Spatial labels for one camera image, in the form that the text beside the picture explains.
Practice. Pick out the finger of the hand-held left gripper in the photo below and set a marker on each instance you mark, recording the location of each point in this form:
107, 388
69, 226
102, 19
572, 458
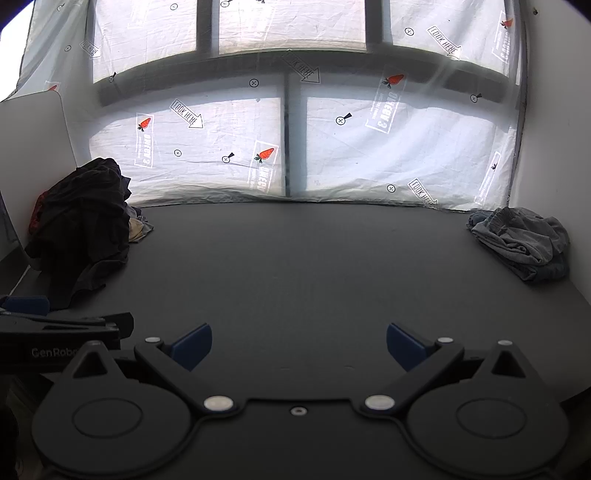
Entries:
92, 321
25, 305

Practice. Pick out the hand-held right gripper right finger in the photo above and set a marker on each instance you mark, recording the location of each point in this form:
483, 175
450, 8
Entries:
406, 345

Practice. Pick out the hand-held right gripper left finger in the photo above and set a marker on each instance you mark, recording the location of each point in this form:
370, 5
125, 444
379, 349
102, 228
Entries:
194, 345

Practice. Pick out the black t-shirt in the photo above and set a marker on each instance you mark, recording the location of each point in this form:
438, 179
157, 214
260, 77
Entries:
78, 272

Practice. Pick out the red cloth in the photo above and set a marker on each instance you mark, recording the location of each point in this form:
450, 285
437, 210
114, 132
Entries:
36, 214

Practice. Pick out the beige cloth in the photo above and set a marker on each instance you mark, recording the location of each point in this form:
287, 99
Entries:
137, 232

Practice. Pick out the grey cloth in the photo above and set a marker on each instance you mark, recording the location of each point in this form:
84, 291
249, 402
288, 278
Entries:
145, 220

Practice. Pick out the white board panel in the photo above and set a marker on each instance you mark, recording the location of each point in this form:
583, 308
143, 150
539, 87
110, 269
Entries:
32, 184

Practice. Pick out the dark cargo pants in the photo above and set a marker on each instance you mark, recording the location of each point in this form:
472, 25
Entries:
90, 198

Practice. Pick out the folded grey sweatpants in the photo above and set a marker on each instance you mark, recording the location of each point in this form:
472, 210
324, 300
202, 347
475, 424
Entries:
512, 235

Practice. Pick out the folded blue jeans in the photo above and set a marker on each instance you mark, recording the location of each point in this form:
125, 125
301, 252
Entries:
551, 273

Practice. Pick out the white printed sheet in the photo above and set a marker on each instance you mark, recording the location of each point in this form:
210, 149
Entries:
360, 147

